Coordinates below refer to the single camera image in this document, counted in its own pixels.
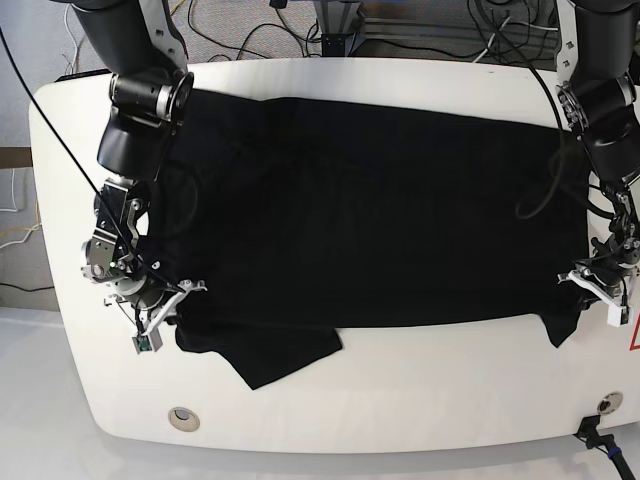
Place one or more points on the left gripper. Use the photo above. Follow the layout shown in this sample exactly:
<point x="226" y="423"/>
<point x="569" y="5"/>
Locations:
<point x="608" y="280"/>

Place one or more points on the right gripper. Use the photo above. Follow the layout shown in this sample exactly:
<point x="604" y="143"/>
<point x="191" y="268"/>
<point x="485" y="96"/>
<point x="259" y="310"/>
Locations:
<point x="146" y="303"/>

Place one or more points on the black T-shirt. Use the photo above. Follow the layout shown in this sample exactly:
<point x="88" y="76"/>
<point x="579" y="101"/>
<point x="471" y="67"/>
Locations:
<point x="305" y="217"/>

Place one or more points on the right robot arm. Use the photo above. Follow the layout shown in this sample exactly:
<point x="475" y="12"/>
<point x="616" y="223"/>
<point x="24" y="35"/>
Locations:
<point x="150" y="84"/>

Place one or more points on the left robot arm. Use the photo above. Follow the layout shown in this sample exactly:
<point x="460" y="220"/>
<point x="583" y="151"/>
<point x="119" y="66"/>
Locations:
<point x="598" y="95"/>

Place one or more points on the red warning triangle sticker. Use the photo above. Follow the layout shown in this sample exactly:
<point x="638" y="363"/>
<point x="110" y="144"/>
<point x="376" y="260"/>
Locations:
<point x="635" y="344"/>

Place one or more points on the metal table grommet left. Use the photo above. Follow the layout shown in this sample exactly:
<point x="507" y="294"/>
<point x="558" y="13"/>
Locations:
<point x="183" y="419"/>

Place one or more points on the metal table grommet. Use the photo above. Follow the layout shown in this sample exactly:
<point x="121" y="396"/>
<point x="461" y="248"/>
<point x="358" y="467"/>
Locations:
<point x="183" y="419"/>
<point x="610" y="403"/>

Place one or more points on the metal table grommet right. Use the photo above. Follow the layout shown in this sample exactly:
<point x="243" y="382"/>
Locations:
<point x="610" y="403"/>

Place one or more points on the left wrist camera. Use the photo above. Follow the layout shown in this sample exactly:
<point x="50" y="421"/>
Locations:
<point x="619" y="315"/>

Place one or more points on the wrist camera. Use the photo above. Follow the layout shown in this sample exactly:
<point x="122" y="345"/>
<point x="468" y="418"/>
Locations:
<point x="619" y="315"/>
<point x="151" y="342"/>

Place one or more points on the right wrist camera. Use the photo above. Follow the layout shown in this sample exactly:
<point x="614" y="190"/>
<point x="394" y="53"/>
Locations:
<point x="151" y="342"/>

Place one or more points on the black clamp with cable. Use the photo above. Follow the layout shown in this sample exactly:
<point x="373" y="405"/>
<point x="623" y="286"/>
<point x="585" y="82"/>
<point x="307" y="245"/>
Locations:
<point x="589" y="435"/>

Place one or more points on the black aluminium frame post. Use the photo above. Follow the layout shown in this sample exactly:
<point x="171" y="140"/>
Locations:
<point x="337" y="45"/>

